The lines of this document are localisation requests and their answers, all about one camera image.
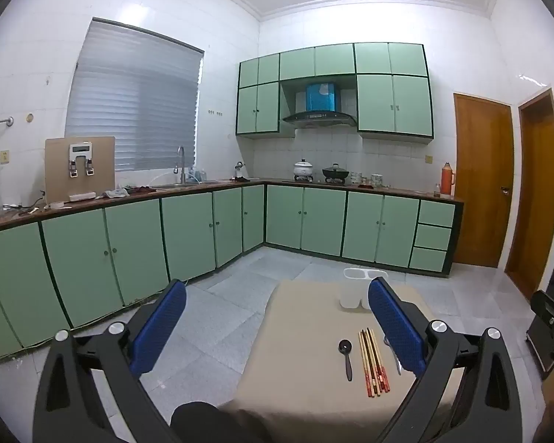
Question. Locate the chrome kitchen faucet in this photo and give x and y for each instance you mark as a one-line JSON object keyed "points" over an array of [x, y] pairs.
{"points": [[182, 166]]}

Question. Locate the black wok with lid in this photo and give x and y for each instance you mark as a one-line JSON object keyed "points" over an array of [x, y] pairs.
{"points": [[336, 174]]}

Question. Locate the range hood with blue film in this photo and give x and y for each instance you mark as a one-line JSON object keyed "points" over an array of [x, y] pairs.
{"points": [[321, 101]]}

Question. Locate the white power strip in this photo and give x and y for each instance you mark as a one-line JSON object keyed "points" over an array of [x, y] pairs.
{"points": [[83, 196]]}

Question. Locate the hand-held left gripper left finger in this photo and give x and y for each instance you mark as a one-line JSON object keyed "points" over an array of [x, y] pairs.
{"points": [[159, 327]]}

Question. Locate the metal spoon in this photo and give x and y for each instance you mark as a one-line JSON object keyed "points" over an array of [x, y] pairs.
{"points": [[398, 365]]}

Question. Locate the grey window blind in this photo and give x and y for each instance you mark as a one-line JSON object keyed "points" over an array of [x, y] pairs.
{"points": [[134, 101]]}

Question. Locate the group of jars on countertop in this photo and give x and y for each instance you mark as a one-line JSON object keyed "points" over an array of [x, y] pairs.
{"points": [[367, 180]]}

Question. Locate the person's dark trouser leg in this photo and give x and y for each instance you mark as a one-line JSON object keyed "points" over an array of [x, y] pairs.
{"points": [[203, 424]]}

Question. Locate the small silver kettle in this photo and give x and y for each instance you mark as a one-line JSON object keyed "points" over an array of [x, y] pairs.
{"points": [[240, 171]]}

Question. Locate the brown cardboard board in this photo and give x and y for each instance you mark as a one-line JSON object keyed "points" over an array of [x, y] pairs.
{"points": [[55, 170]]}

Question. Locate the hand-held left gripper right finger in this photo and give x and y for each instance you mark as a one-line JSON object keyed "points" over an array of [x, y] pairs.
{"points": [[397, 327]]}

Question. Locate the green base cabinets with countertop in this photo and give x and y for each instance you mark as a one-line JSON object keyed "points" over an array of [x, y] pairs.
{"points": [[134, 240]]}

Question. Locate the white cooking pot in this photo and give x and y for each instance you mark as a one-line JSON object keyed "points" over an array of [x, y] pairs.
{"points": [[303, 170]]}

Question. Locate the white device on cardboard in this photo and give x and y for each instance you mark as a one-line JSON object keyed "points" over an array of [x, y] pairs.
{"points": [[81, 150]]}

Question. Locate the green wall cabinets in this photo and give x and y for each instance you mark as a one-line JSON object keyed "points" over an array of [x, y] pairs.
{"points": [[392, 101]]}

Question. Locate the beige tablecloth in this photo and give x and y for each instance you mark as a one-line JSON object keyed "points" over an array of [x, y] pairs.
{"points": [[304, 332]]}

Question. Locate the black plastic spoon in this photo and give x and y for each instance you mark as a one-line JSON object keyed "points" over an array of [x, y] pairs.
{"points": [[346, 346]]}

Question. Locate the brown wooden door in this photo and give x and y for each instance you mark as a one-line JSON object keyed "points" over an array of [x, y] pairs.
{"points": [[482, 175], [538, 184]]}

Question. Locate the orange thermos flask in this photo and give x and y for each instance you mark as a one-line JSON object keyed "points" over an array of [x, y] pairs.
{"points": [[448, 180]]}

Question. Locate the white two-compartment utensil holder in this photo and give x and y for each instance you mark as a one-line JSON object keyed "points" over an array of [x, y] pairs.
{"points": [[352, 288]]}

